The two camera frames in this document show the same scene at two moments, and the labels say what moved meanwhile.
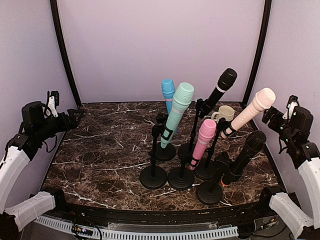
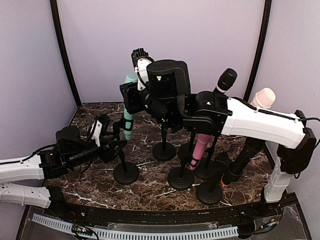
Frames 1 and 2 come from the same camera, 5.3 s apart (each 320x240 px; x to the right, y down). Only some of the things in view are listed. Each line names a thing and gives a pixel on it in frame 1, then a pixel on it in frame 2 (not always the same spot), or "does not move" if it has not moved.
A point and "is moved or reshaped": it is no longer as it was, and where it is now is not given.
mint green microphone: x=183 y=94 is moved or reshaped
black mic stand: x=181 y=178 does not move
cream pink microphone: x=263 y=99 does not move
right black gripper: x=272 y=110 to x=131 y=103
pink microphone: x=206 y=133 does not move
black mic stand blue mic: x=168 y=153 does not move
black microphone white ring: x=226 y=80 does not move
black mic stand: x=155 y=177 to x=122 y=175
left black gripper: x=67 y=126 to x=108 y=154
